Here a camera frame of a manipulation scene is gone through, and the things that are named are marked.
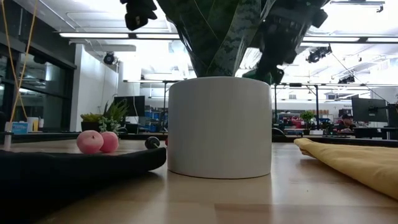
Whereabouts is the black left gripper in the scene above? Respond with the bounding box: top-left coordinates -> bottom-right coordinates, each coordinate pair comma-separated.
119,0 -> 158,31

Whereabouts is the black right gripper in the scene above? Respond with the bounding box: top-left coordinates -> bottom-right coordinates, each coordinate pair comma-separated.
255,8 -> 329,85

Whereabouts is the green toy vegetable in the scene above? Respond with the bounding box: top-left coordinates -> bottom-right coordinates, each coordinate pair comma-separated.
241,68 -> 272,85

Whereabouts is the small pink toy peach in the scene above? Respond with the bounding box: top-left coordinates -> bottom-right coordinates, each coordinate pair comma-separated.
99,131 -> 120,154
76,130 -> 104,155

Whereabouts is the long ceiling light fixture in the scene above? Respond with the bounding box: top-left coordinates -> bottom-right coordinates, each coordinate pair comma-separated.
58,32 -> 181,40
303,35 -> 398,44

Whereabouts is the black ceiling spotlight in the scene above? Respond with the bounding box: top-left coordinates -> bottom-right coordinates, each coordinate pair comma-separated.
103,52 -> 116,66

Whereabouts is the black ceiling track light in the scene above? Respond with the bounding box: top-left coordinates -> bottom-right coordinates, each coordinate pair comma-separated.
305,44 -> 333,64
338,75 -> 356,85

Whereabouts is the small green background plant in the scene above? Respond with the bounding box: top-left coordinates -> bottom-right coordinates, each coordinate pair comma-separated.
299,110 -> 316,131

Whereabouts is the green snake plant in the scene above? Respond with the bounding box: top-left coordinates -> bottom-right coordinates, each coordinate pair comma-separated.
156,0 -> 277,78

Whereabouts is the white round plant pot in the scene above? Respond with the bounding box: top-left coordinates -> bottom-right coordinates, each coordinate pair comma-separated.
167,76 -> 273,180

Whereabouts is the black computer monitor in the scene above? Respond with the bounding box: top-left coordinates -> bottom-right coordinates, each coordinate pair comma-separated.
113,95 -> 146,118
351,97 -> 388,123
387,103 -> 398,128

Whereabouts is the person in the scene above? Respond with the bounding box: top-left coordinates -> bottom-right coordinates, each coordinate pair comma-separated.
336,113 -> 357,133

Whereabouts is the succulent plant in black pot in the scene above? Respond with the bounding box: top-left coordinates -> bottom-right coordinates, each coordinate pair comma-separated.
80,99 -> 129,135

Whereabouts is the small dark round fruit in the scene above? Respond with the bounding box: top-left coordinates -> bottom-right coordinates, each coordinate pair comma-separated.
144,136 -> 161,150

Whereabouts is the yellow folded cloth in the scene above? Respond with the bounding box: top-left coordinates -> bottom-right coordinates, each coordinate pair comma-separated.
294,138 -> 398,202

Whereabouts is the blue white label box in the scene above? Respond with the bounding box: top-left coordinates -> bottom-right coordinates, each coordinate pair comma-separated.
4,121 -> 29,135

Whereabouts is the black folded cloth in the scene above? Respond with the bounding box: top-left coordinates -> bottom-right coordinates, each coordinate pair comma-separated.
0,147 -> 167,224

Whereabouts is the black background workstation frame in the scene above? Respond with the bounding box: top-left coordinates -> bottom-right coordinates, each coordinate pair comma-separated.
123,80 -> 182,133
272,82 -> 320,133

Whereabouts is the yellow cable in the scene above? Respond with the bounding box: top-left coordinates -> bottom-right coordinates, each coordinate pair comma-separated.
0,0 -> 39,124

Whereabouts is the black aluminium rig frame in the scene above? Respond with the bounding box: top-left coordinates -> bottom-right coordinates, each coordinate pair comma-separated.
0,132 -> 398,148

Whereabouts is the small white cylinder post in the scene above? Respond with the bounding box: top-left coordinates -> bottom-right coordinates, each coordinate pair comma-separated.
2,131 -> 13,152

